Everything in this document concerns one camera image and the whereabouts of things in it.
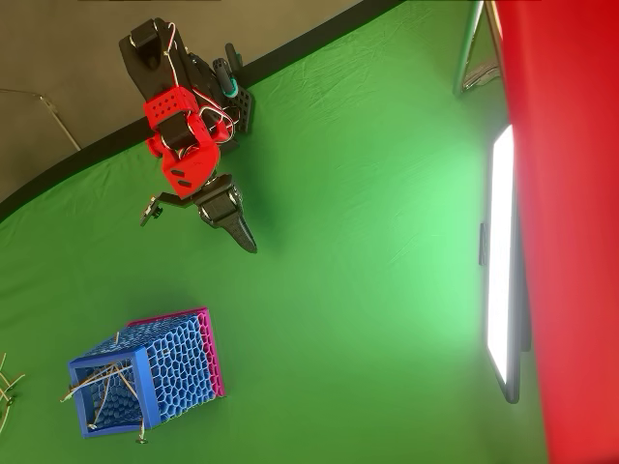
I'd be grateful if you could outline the white thin stick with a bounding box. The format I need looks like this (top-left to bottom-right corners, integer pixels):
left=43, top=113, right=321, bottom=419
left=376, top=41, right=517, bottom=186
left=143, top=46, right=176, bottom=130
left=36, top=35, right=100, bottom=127
left=72, top=364, right=135, bottom=388

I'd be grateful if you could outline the blue and pink lattice basket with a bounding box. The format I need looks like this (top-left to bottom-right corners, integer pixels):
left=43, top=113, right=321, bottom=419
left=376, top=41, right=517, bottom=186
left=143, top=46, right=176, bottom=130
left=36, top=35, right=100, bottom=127
left=67, top=306, right=227, bottom=440

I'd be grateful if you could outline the green table cloth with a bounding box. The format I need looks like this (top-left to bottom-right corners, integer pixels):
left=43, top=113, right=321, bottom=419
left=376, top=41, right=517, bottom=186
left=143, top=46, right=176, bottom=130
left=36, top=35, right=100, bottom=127
left=0, top=0, right=552, bottom=464

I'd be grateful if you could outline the chrome tube stand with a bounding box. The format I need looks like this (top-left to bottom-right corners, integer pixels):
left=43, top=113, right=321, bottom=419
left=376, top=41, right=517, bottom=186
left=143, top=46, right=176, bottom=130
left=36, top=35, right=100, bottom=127
left=453, top=0, right=504, bottom=99

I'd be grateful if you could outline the large red foreground panel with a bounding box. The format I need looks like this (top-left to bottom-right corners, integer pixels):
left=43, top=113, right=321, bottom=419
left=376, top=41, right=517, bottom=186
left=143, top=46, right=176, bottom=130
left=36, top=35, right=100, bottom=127
left=492, top=0, right=619, bottom=464

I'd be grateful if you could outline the small camera on black bracket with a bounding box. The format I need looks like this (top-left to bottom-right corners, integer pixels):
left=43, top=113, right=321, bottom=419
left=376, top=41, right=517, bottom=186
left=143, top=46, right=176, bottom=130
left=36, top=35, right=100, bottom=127
left=138, top=191, right=199, bottom=228

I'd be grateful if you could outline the white and red servo cable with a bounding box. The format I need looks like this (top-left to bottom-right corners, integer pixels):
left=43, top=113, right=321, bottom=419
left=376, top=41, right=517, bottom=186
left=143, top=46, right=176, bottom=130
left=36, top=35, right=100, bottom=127
left=162, top=21, right=239, bottom=151

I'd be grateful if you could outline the black clamp with teal ring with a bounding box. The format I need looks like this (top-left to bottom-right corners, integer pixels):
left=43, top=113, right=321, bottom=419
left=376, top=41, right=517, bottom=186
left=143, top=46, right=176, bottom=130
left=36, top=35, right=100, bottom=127
left=211, top=42, right=256, bottom=141

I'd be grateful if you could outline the thin white floor cable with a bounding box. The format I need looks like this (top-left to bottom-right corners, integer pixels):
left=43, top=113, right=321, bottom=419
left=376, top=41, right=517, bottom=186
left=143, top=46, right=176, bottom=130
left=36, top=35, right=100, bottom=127
left=0, top=88, right=82, bottom=153

